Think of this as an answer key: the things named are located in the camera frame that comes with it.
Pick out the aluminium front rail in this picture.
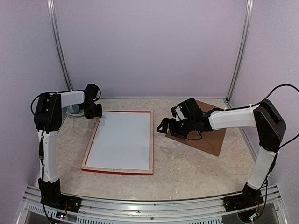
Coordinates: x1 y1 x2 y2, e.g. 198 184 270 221
18 186 288 224

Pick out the aluminium corner post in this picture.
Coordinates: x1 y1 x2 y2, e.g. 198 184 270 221
226 0 254 103
47 0 73 90

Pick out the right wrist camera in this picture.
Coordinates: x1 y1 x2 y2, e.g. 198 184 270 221
171 106 185 121

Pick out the brown cardboard backing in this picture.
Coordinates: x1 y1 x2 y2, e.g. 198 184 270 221
165 98 226 156

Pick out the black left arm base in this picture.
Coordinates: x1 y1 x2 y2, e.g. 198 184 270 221
41 195 82 213

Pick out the white round plate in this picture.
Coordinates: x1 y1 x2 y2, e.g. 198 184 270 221
66 110 84 117

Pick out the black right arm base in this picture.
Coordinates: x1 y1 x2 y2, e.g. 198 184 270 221
223 183 264 212

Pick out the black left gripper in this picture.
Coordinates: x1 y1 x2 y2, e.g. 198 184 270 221
83 101 102 119

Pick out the red and black photo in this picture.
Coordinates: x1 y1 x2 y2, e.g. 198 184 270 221
84 111 151 171

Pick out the left aluminium corner post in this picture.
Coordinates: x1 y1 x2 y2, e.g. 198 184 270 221
47 0 73 90

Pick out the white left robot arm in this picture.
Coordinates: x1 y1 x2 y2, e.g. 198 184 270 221
31 84 102 208

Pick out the light blue mug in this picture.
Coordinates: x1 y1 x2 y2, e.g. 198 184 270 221
67 104 80 113

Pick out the red wooden picture frame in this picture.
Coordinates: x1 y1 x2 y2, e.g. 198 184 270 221
80 110 155 176

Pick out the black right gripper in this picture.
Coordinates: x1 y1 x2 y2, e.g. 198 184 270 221
157 117 195 139

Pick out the right aluminium corner post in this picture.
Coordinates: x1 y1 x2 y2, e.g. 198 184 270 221
226 0 254 103

